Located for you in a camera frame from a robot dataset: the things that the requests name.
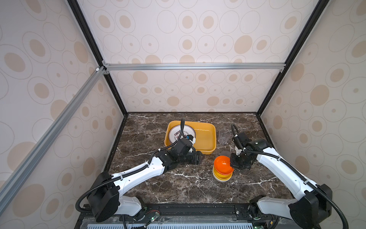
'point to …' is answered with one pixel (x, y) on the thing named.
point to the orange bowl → (222, 165)
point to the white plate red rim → (175, 133)
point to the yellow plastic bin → (205, 142)
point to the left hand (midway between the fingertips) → (205, 156)
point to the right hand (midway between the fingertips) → (232, 165)
